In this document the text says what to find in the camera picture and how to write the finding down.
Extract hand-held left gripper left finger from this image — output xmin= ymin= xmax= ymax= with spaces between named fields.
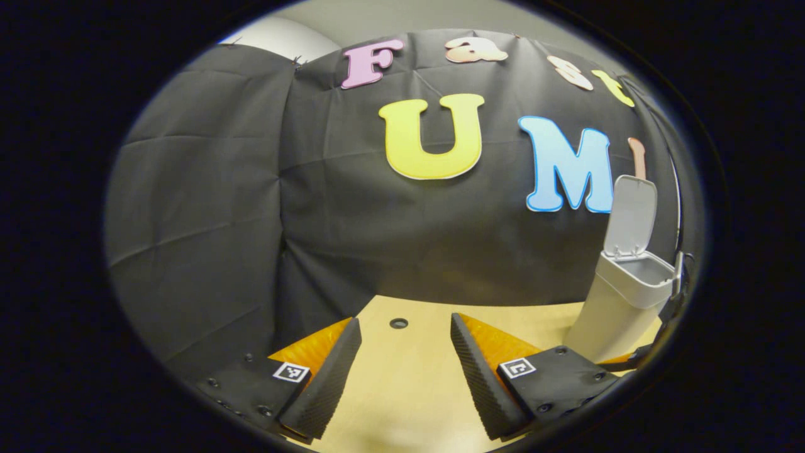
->
xmin=200 ymin=317 xmax=364 ymax=445

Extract black backdrop cloth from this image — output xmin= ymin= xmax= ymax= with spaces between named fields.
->
xmin=104 ymin=28 xmax=692 ymax=378

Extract wooden desktop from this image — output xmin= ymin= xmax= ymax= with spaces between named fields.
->
xmin=270 ymin=294 xmax=664 ymax=453

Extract white desktop garbage bin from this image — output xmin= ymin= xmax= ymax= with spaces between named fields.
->
xmin=563 ymin=175 xmax=677 ymax=364

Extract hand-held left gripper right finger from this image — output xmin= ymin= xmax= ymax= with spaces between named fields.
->
xmin=450 ymin=313 xmax=623 ymax=442

